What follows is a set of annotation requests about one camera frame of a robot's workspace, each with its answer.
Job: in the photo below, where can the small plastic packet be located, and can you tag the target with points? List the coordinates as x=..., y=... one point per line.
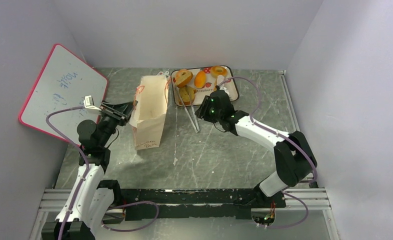
x=164, y=73

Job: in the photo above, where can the metal kitchen tongs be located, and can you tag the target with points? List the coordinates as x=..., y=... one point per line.
x=189, y=109

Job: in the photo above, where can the fake bread slice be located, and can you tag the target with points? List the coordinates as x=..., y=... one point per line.
x=187, y=94

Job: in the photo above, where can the fake orange donut bread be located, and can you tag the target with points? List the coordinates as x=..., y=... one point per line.
x=183, y=77

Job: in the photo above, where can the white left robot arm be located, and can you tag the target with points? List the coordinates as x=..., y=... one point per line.
x=82, y=214

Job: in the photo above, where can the strawberry print tray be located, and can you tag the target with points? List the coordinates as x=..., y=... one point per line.
x=207, y=88

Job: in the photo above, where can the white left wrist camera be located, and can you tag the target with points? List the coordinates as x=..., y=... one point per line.
x=90, y=101

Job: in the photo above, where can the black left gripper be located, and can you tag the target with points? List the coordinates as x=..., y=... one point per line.
x=121, y=113

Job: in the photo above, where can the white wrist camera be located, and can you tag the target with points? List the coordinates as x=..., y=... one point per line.
x=90, y=101
x=223, y=88

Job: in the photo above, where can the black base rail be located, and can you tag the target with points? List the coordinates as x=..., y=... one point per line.
x=198, y=203

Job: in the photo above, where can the beige paper bag orange handles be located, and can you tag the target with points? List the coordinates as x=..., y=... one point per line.
x=149, y=111

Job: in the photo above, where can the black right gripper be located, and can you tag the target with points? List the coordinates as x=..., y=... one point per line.
x=203, y=110

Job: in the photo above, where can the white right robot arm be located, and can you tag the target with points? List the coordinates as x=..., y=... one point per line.
x=293, y=157

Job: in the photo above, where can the pink framed whiteboard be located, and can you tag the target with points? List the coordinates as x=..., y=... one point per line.
x=63, y=82

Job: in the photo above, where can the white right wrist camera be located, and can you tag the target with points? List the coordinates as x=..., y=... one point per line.
x=223, y=88

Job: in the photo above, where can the fake long baguette bread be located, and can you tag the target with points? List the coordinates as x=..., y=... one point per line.
x=218, y=81

